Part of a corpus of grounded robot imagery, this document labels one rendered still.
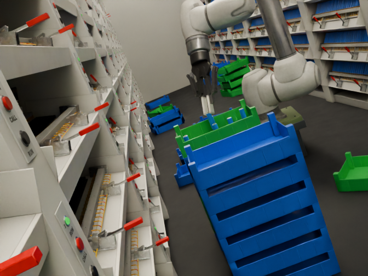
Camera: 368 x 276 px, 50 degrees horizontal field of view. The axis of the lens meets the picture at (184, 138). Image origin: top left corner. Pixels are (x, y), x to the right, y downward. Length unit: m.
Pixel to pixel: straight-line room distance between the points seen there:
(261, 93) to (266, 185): 0.98
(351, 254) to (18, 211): 1.10
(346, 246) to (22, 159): 1.13
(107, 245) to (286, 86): 1.44
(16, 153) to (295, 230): 0.90
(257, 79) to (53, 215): 1.67
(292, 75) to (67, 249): 1.64
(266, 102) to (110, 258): 1.49
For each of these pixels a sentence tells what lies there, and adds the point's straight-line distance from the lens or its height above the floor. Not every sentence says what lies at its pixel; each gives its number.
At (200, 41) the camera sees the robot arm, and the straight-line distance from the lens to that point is 1.51.
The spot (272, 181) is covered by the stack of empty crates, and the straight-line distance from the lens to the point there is 1.12.
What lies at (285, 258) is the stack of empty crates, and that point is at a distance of 1.23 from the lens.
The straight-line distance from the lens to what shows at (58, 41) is 1.12.
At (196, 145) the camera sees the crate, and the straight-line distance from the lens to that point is 1.40.
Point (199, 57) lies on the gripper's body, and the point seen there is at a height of 0.70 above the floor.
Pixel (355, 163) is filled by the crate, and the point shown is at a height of 0.02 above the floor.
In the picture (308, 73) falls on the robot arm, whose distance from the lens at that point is 1.98.
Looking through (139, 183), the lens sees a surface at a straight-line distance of 1.60.
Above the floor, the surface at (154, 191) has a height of 0.16.
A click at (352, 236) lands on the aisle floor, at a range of 1.45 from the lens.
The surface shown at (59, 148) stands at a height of 0.71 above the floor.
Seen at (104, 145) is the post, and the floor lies 0.60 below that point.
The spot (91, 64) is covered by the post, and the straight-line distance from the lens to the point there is 1.82.
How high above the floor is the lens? 0.81
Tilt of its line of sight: 14 degrees down
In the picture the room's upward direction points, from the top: 22 degrees counter-clockwise
